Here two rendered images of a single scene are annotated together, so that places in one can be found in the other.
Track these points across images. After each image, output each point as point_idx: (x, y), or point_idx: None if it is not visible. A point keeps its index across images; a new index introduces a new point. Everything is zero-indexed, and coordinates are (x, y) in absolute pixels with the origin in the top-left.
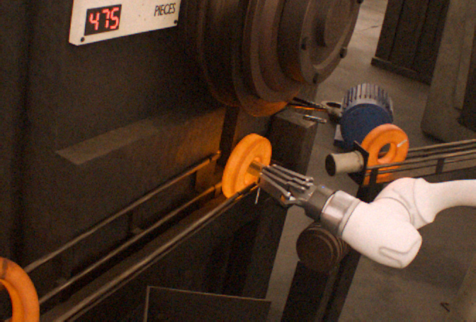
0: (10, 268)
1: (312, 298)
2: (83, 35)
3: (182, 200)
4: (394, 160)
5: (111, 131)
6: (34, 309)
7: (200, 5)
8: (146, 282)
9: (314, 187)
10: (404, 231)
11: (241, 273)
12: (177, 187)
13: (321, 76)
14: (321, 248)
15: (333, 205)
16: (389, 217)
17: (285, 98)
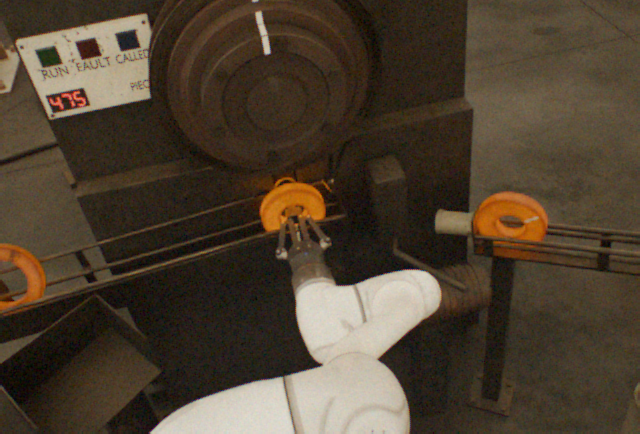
0: (17, 257)
1: (417, 346)
2: (52, 112)
3: (235, 225)
4: (525, 236)
5: (136, 169)
6: (37, 285)
7: None
8: (143, 286)
9: (318, 249)
10: (318, 330)
11: None
12: (221, 215)
13: (289, 154)
14: None
15: (295, 276)
16: (318, 310)
17: (287, 162)
